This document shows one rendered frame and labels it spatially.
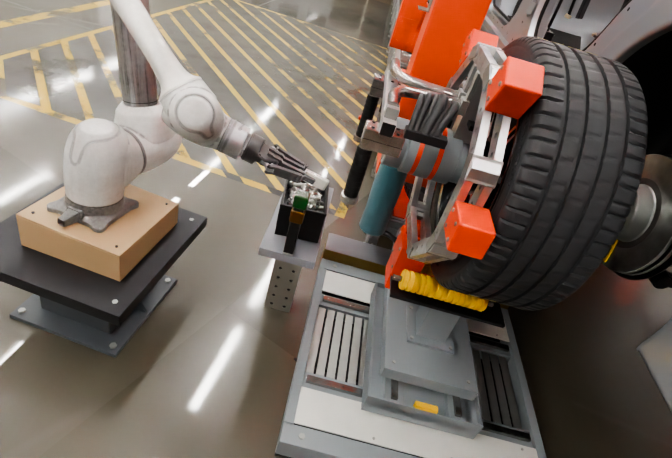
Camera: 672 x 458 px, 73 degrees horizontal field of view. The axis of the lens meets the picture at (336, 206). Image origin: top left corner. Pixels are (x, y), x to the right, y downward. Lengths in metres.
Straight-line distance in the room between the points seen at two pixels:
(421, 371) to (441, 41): 1.03
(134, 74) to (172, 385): 0.94
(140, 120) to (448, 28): 0.97
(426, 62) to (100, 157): 1.01
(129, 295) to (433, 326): 0.92
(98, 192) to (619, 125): 1.27
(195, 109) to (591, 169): 0.78
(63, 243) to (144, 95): 0.48
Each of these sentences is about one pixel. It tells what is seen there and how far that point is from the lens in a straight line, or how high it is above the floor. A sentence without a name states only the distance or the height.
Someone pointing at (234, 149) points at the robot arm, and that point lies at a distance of 1.16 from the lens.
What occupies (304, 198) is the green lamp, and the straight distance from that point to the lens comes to 1.21.
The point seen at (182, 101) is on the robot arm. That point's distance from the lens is 0.97.
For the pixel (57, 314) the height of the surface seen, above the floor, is 0.02.
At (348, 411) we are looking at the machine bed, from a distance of 1.52.
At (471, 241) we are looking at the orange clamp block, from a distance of 0.92.
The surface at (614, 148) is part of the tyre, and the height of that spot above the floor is 1.07.
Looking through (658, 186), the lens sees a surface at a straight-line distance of 1.37.
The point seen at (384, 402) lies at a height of 0.16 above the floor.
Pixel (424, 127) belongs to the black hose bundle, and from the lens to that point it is 0.96.
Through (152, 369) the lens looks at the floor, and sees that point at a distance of 1.61.
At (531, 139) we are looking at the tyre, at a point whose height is 1.05.
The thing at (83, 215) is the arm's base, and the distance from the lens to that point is 1.47.
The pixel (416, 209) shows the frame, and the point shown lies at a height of 0.62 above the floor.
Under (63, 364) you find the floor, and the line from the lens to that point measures 1.66.
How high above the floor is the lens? 1.33
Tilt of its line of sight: 34 degrees down
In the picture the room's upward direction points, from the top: 17 degrees clockwise
